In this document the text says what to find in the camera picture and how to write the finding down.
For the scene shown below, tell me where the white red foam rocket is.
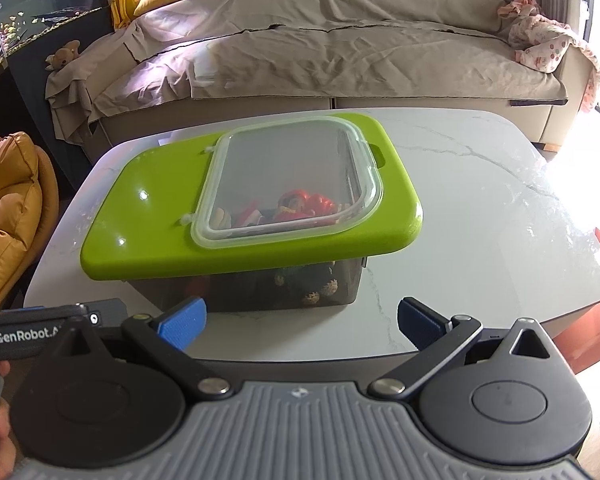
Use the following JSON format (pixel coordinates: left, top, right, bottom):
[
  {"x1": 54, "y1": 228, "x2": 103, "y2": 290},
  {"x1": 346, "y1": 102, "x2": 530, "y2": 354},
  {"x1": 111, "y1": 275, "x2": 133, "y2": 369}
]
[{"x1": 232, "y1": 200, "x2": 263, "y2": 228}]

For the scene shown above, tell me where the lime green bin lid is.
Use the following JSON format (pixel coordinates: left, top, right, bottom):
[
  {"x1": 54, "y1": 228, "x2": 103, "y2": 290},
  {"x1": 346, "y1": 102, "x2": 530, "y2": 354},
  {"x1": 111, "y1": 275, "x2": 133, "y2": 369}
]
[{"x1": 80, "y1": 113, "x2": 422, "y2": 281}]

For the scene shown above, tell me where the red figurine doll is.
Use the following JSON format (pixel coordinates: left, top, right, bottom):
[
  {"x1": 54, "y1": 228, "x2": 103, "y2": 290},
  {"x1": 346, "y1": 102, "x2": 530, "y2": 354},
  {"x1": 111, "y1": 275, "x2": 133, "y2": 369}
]
[{"x1": 273, "y1": 190, "x2": 337, "y2": 222}]

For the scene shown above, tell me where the left hand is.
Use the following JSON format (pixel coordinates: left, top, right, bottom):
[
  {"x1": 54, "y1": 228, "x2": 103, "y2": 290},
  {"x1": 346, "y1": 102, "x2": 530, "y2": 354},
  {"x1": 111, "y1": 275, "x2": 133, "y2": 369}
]
[{"x1": 0, "y1": 358, "x2": 19, "y2": 480}]

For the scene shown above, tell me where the pink floral cloth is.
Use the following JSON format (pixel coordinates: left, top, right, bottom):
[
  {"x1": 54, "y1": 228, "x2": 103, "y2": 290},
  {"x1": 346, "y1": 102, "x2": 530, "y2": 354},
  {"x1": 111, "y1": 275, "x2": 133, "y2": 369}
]
[{"x1": 498, "y1": 0, "x2": 600, "y2": 112}]

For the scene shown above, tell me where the beige round puck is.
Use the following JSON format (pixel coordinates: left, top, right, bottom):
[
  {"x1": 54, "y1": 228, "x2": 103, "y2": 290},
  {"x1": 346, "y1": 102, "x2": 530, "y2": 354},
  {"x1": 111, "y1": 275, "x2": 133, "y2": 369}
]
[{"x1": 209, "y1": 207, "x2": 232, "y2": 231}]

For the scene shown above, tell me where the yellow leather armchair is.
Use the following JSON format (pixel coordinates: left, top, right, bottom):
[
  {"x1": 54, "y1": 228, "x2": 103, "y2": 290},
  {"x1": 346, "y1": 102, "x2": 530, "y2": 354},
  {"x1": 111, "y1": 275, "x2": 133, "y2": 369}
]
[{"x1": 0, "y1": 131, "x2": 59, "y2": 309}]

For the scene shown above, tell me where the brown teddy bear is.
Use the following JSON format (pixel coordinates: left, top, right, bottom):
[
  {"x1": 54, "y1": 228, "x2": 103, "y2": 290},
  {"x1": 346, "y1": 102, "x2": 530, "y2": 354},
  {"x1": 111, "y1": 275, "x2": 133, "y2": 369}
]
[{"x1": 45, "y1": 40, "x2": 80, "y2": 72}]

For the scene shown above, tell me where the smoky transparent storage bin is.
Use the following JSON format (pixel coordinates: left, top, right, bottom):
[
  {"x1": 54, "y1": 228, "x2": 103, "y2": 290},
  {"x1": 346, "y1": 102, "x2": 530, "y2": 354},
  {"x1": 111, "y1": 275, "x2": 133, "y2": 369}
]
[{"x1": 130, "y1": 258, "x2": 367, "y2": 313}]

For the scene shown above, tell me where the black cabinet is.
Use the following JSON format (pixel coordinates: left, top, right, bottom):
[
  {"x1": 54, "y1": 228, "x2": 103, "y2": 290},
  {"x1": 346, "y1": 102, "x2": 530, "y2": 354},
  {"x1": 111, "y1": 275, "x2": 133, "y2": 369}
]
[{"x1": 0, "y1": 8, "x2": 114, "y2": 198}]

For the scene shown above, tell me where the beige covered sofa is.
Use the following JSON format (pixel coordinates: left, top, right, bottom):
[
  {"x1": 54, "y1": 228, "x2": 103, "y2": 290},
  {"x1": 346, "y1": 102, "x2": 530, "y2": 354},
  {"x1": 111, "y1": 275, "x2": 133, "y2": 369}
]
[{"x1": 45, "y1": 0, "x2": 592, "y2": 159}]

